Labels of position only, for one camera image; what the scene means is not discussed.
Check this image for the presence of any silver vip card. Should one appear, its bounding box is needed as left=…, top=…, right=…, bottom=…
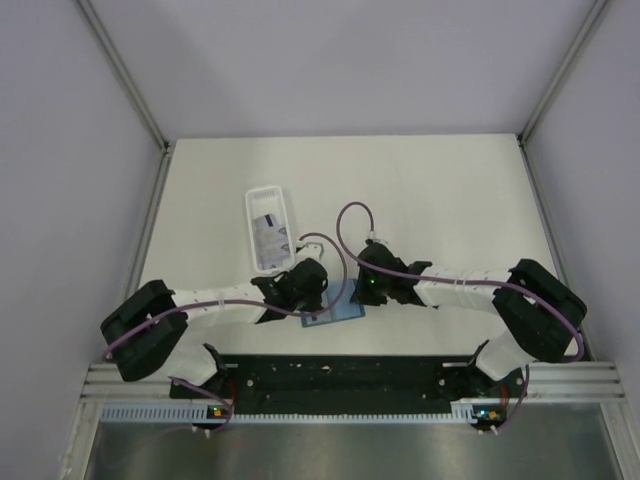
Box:
left=257, top=240, right=291, bottom=269
left=252, top=214, right=288, bottom=243

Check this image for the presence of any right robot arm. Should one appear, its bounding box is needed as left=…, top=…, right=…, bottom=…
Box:
left=352, top=240, right=587, bottom=396

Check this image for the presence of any left aluminium corner post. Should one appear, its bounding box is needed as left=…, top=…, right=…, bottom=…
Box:
left=74, top=0, right=174, bottom=151

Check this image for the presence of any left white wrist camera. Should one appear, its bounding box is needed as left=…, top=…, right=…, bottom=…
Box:
left=296, top=242, right=324, bottom=262

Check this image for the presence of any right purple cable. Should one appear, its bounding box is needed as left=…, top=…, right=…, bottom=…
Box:
left=336, top=201, right=587, bottom=434

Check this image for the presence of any aluminium corner post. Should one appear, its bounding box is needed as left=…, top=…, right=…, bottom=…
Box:
left=74, top=0, right=174, bottom=151
left=517, top=0, right=614, bottom=144

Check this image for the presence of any right aluminium corner post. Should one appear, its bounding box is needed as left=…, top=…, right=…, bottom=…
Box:
left=517, top=0, right=614, bottom=144

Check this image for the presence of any white plastic basket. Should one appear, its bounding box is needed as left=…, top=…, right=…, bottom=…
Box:
left=245, top=185, right=295, bottom=274

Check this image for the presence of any purple cable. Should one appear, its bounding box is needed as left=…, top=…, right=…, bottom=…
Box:
left=336, top=201, right=587, bottom=434
left=102, top=231, right=349, bottom=434

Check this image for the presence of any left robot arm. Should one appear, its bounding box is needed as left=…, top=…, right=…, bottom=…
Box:
left=100, top=258, right=328, bottom=397

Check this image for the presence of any grey slotted cable duct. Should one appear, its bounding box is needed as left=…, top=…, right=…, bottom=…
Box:
left=100, top=402, right=498, bottom=425

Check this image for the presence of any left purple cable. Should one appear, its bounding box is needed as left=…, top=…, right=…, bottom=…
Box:
left=102, top=231, right=349, bottom=434

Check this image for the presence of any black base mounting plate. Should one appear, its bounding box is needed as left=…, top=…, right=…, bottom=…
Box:
left=200, top=354, right=524, bottom=401

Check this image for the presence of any silver VIP card middle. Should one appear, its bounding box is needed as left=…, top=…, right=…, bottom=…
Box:
left=252, top=214, right=288, bottom=243

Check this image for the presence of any aluminium frame rail front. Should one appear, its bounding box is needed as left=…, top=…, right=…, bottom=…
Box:
left=81, top=362, right=626, bottom=403

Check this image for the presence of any silver VIP card bottom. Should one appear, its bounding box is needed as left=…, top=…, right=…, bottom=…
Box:
left=257, top=240, right=291, bottom=269

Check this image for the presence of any blue leather card holder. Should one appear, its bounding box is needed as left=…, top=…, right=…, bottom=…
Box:
left=300, top=279, right=366, bottom=328

